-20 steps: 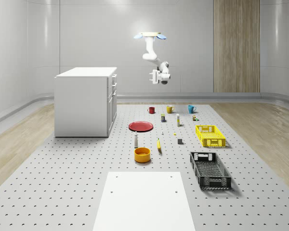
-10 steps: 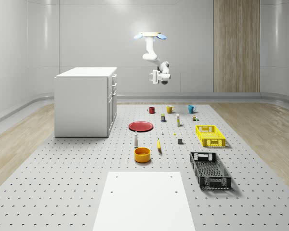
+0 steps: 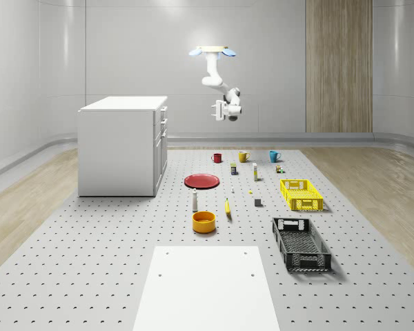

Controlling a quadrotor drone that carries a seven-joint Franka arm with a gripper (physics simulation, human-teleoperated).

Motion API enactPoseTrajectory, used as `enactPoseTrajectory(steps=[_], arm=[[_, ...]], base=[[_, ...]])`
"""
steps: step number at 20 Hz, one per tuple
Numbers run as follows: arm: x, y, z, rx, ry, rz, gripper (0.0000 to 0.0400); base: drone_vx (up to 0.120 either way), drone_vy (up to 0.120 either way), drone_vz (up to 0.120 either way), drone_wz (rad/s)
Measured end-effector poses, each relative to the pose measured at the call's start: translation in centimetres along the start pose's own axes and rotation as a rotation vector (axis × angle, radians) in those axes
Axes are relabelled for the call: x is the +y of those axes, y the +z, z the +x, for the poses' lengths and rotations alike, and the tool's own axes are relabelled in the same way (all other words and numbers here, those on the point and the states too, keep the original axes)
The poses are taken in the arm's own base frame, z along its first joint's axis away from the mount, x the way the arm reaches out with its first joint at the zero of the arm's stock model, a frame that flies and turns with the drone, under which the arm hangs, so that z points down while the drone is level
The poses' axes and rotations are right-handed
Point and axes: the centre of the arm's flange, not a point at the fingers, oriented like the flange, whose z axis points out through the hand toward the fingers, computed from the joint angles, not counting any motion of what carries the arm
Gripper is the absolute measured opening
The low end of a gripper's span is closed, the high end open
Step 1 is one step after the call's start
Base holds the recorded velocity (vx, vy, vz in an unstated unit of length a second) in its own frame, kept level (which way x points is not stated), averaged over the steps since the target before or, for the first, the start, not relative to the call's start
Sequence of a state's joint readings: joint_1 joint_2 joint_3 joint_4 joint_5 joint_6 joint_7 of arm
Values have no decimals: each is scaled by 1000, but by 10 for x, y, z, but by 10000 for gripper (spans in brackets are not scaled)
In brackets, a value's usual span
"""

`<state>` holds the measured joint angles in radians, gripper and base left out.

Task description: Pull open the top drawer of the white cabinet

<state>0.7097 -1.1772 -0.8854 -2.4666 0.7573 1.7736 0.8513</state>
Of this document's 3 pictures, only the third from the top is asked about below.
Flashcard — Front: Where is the white board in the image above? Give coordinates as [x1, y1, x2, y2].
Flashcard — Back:
[132, 245, 282, 331]

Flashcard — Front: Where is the white cabinet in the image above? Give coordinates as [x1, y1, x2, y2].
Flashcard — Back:
[77, 95, 169, 198]

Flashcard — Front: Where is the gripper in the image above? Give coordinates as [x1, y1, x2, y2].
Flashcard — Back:
[210, 99, 228, 122]

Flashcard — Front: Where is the red plate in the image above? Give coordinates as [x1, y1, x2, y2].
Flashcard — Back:
[184, 173, 221, 191]

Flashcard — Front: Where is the yellow bowl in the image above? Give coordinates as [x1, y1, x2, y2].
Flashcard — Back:
[191, 210, 217, 234]

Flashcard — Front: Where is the dark grey basket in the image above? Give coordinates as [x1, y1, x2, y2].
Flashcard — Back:
[271, 217, 333, 272]

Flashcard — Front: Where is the yellow basket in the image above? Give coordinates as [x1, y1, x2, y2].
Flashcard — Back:
[279, 178, 325, 212]

